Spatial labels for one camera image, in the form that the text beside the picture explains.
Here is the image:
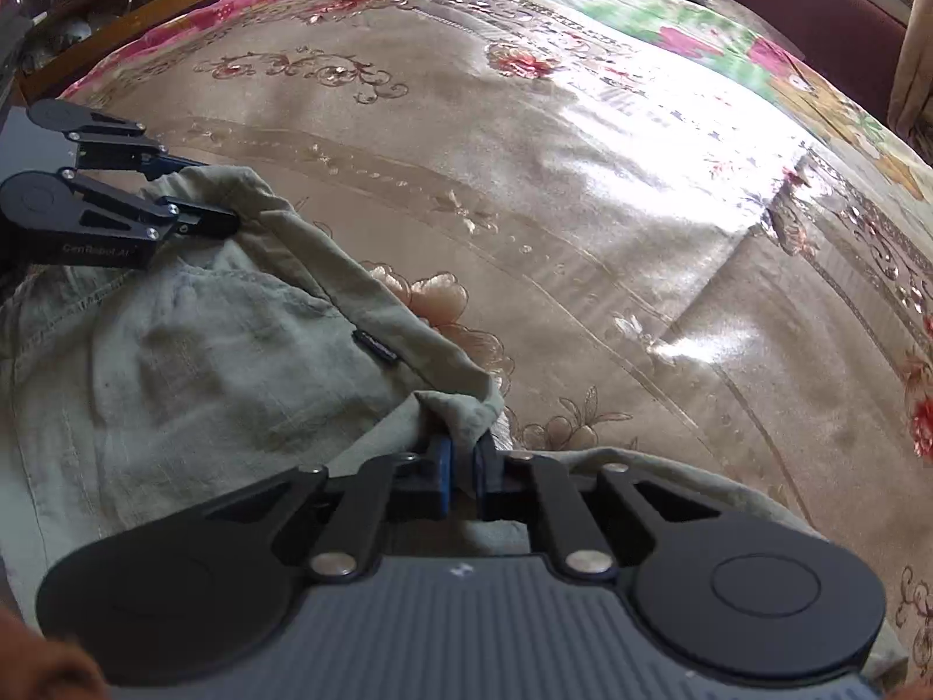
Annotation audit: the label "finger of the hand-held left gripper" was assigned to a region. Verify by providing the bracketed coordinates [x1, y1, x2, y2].
[65, 127, 214, 180]
[62, 167, 242, 243]

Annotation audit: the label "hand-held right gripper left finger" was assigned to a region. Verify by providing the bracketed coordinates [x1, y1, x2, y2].
[210, 435, 454, 586]

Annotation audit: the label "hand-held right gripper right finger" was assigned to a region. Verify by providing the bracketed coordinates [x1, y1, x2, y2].
[471, 439, 731, 582]

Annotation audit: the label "grey-green pants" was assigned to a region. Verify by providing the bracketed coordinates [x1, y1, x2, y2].
[0, 164, 909, 694]

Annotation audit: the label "beige floral satin blanket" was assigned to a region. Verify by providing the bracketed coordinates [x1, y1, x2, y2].
[58, 0, 933, 700]

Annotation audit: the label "pink floral quilt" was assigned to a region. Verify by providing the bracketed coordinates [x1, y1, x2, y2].
[62, 0, 933, 198]

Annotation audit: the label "maroon padded headboard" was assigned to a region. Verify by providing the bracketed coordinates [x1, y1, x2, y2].
[583, 0, 912, 132]

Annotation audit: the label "beige curtain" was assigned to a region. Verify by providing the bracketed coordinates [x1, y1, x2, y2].
[889, 0, 933, 162]

